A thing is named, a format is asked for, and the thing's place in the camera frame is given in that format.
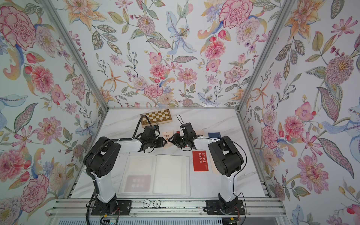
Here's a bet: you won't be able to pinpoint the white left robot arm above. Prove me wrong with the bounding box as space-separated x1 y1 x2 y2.
83 125 167 204

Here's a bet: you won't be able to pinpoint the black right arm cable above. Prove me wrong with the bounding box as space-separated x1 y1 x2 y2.
176 114 248 225

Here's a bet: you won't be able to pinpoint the aluminium corner post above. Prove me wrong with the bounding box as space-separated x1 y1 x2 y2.
237 1 294 112
39 0 109 113

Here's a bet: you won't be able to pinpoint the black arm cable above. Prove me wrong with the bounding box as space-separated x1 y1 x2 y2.
176 114 248 225
85 114 152 225

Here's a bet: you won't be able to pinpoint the red card lower right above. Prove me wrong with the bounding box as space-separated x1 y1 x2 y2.
192 151 209 172

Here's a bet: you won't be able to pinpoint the white photo album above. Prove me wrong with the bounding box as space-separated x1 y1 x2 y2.
118 155 190 196

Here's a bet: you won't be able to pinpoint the wooden folding chess board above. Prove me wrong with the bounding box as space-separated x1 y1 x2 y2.
141 109 173 125

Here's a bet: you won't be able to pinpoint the aluminium corner post left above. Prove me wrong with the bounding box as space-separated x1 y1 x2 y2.
39 0 109 113

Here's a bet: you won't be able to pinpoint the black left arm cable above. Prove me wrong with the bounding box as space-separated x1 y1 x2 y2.
85 114 152 225

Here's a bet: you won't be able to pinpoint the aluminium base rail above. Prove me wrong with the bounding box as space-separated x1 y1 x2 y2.
46 198 289 225

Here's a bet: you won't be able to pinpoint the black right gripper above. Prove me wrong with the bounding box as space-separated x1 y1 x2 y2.
168 133 190 148

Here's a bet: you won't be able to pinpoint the red card white characters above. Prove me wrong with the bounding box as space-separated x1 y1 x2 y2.
124 175 152 193

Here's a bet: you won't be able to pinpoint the dark blue card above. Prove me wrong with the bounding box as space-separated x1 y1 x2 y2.
208 132 222 139

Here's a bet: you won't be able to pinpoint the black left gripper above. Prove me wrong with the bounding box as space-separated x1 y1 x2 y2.
148 136 169 150

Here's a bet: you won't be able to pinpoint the aluminium corner post right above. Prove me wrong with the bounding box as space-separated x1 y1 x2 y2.
237 1 294 112

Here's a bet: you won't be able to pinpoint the beige time will tell card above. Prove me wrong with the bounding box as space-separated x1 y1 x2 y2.
162 131 174 148

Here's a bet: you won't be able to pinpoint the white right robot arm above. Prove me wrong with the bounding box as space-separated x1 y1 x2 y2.
168 123 247 203

